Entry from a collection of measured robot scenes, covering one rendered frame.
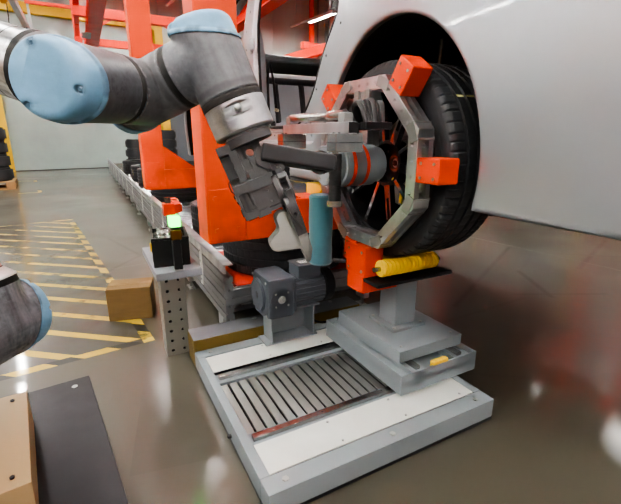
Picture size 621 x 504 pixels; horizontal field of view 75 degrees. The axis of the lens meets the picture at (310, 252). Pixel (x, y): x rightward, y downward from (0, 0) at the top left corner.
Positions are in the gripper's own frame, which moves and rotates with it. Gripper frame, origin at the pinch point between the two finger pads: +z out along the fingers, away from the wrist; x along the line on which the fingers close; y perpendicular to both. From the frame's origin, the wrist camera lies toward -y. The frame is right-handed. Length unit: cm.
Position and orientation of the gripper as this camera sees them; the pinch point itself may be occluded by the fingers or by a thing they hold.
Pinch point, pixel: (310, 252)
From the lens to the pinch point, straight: 64.7
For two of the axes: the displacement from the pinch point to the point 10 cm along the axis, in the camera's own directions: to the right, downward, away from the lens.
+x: 1.7, 1.5, -9.7
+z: 3.7, 9.0, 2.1
